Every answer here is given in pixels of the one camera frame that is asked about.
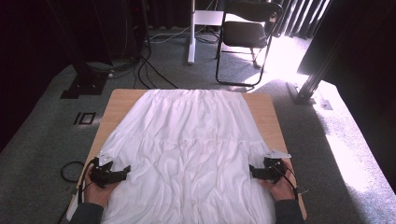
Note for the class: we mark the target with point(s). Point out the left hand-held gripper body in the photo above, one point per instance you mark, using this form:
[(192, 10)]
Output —
[(102, 175)]

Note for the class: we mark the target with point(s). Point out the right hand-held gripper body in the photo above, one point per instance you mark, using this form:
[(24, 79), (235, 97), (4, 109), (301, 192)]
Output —
[(272, 171)]

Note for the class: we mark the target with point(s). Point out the white skirt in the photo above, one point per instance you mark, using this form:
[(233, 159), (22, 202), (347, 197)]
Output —
[(190, 146)]

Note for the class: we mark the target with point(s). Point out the person's left hand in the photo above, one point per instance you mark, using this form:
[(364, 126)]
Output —
[(98, 194)]

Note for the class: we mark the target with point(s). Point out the person's right hand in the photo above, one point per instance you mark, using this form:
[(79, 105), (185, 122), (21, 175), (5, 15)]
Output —
[(281, 191)]

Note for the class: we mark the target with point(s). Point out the grey tape piece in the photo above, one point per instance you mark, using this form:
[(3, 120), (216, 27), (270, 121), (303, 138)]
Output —
[(302, 189)]

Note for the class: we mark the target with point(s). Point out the black aluminium profile stand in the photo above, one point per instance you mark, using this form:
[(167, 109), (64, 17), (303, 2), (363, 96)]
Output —
[(306, 90)]

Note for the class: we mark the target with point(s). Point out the black metal stand with base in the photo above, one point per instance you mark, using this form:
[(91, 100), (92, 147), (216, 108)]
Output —
[(84, 84)]

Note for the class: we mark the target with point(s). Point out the black folding chair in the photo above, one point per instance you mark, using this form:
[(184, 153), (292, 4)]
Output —
[(244, 34)]

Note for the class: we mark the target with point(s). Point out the dark curtain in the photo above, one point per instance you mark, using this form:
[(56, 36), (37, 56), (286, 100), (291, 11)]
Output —
[(25, 62), (367, 62)]

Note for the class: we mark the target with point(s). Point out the white desk leg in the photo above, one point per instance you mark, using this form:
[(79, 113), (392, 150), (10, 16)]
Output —
[(191, 46)]

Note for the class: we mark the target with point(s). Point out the striped pleated curtain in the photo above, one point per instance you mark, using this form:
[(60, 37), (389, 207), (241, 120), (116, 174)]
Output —
[(299, 18)]

